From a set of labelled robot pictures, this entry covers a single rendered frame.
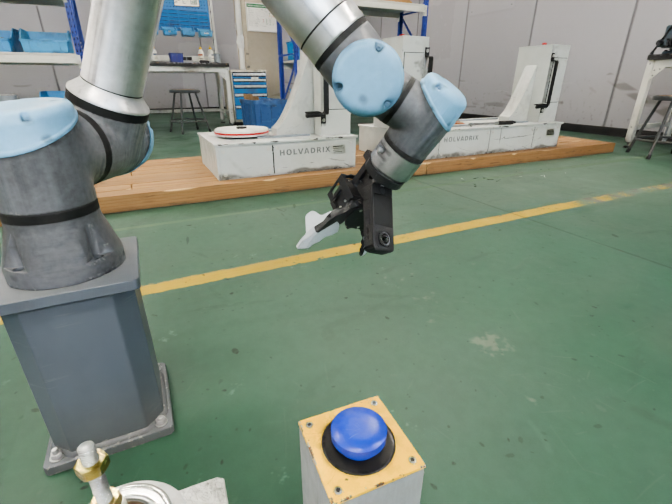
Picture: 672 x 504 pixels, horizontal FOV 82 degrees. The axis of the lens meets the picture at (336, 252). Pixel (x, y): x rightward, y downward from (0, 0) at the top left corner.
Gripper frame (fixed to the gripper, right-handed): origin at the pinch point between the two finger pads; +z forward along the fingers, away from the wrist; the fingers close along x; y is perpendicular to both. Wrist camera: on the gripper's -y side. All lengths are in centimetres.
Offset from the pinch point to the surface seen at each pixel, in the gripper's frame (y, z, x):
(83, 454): -32, -14, 40
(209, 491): -33.9, -0.3, 28.1
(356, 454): -37.5, -21.3, 25.2
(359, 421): -35.4, -21.2, 23.9
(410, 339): -11.9, 13.1, -26.3
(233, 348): -1.7, 32.6, 8.2
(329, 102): 146, 32, -74
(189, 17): 528, 151, -68
